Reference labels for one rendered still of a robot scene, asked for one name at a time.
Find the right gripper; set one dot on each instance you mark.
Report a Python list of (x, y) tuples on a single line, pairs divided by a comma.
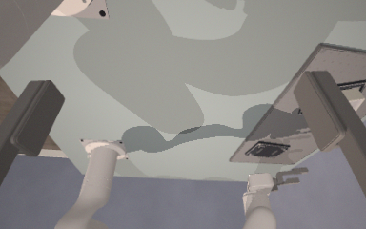
[(266, 183)]

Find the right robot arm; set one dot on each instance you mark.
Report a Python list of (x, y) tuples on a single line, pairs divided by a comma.
[(97, 186)]

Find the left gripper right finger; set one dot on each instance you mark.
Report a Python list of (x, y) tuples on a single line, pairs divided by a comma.
[(332, 120)]

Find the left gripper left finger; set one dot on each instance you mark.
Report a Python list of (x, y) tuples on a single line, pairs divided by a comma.
[(28, 123)]

